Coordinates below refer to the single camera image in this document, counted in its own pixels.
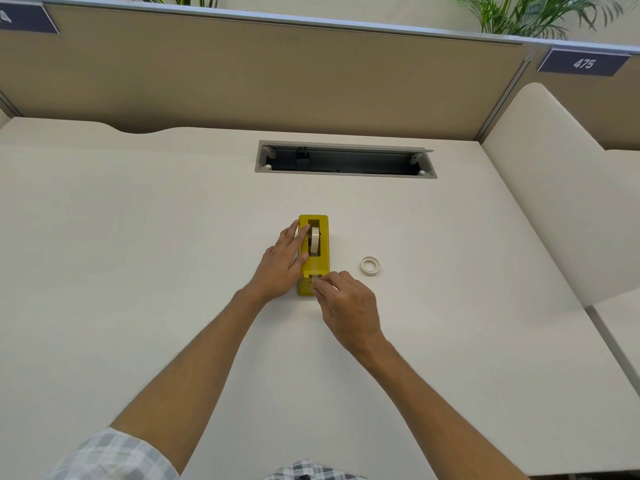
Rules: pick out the person's right forearm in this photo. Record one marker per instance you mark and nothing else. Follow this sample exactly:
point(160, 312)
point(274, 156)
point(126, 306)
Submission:
point(440, 419)

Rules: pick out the person's left forearm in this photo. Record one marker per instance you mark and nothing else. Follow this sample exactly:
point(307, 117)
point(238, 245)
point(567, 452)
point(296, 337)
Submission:
point(190, 379)

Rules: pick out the person's right hand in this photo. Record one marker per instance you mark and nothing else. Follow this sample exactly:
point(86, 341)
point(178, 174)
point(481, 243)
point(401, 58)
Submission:
point(352, 309)

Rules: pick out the yellow tape dispenser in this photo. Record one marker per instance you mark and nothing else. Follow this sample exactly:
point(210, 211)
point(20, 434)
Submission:
point(322, 254)

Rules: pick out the person's left hand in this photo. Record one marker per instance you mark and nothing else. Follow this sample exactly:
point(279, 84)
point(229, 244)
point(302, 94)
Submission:
point(277, 269)

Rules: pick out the wide beige partition panel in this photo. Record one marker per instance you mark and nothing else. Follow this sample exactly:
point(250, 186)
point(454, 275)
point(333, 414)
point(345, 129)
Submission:
point(250, 69)

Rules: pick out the large cream side divider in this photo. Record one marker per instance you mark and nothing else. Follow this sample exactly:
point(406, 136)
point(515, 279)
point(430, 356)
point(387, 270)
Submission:
point(550, 184)

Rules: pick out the navy number label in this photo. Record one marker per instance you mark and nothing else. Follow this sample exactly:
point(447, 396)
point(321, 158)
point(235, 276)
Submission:
point(25, 19)
point(582, 63)

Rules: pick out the used white tape core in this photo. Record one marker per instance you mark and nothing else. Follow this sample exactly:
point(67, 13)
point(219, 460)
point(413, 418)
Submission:
point(370, 273)

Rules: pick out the grey plaid shirt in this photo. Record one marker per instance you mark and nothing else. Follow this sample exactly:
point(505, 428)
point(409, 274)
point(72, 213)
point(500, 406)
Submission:
point(115, 459)

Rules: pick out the small cream side divider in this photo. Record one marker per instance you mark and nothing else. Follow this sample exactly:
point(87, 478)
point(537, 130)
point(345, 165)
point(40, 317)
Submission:
point(3, 118)

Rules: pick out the cream tape roll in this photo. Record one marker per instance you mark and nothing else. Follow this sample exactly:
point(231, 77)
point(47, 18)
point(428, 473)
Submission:
point(315, 244)

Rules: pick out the green palm plant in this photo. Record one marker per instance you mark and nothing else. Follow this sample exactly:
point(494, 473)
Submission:
point(510, 22)

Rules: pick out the narrow beige partition panel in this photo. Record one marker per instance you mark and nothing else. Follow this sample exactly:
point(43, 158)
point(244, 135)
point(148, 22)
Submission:
point(625, 114)

